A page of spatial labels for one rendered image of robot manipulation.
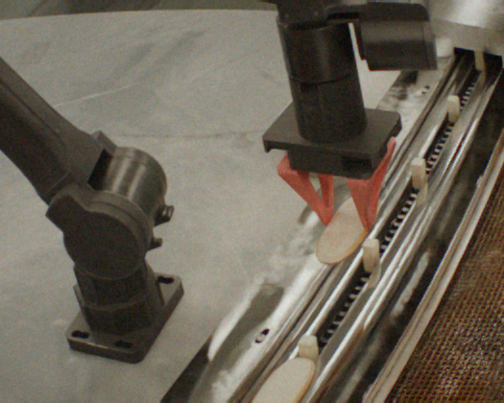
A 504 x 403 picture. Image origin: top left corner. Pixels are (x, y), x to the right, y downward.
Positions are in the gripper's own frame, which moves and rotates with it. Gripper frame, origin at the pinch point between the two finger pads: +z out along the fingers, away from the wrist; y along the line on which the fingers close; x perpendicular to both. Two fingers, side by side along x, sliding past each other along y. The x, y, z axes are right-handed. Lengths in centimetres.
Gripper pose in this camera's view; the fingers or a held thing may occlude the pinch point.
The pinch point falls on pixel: (348, 216)
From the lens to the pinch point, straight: 93.4
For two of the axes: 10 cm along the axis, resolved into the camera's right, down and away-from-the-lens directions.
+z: 1.8, 8.1, 5.6
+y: -8.7, -1.3, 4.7
